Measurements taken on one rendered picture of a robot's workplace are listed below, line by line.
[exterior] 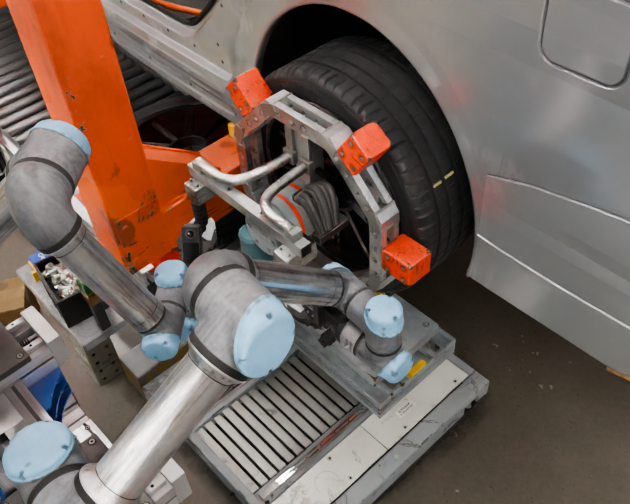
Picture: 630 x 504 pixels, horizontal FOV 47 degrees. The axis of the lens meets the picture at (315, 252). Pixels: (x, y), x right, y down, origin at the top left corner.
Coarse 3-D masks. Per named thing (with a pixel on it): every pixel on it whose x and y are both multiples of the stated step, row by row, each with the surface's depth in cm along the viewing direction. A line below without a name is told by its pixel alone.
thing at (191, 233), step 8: (184, 224) 175; (192, 224) 174; (184, 232) 173; (192, 232) 173; (200, 232) 174; (184, 240) 174; (192, 240) 174; (200, 240) 174; (184, 248) 175; (192, 248) 174; (200, 248) 174; (184, 256) 175; (192, 256) 175
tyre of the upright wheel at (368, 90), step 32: (288, 64) 181; (320, 64) 174; (352, 64) 171; (384, 64) 171; (320, 96) 170; (352, 96) 164; (384, 96) 165; (416, 96) 167; (352, 128) 167; (384, 128) 162; (416, 128) 166; (448, 128) 169; (384, 160) 165; (416, 160) 164; (448, 160) 168; (416, 192) 164; (448, 192) 170; (416, 224) 169; (448, 224) 174; (448, 256) 192; (384, 288) 196
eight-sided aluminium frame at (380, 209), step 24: (288, 96) 174; (264, 120) 179; (288, 120) 170; (312, 120) 171; (336, 120) 166; (240, 144) 196; (336, 144) 162; (240, 168) 203; (360, 192) 164; (384, 192) 166; (384, 216) 165; (384, 240) 169; (312, 264) 204
